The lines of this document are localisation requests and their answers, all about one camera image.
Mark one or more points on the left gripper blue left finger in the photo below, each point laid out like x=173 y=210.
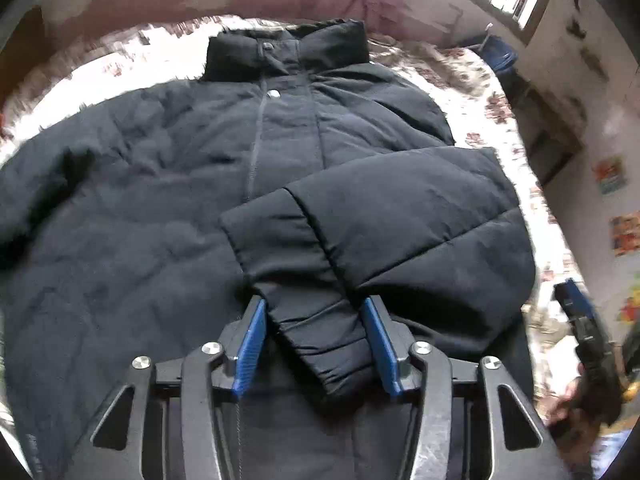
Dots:
x=163 y=420

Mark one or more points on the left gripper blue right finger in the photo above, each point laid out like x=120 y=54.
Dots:
x=518 y=445

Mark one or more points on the black puffer jacket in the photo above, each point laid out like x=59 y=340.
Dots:
x=317 y=409

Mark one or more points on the person's right hand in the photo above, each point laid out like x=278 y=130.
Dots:
x=577 y=416

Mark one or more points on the wooden desk with shelves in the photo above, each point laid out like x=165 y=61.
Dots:
x=549 y=142

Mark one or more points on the floral satin bed quilt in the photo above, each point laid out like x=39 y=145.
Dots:
x=500 y=110

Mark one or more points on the blue backpack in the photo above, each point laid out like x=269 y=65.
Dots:
x=498 y=55

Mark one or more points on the colourful wall sticker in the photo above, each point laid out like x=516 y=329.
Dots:
x=610 y=174
x=625 y=231

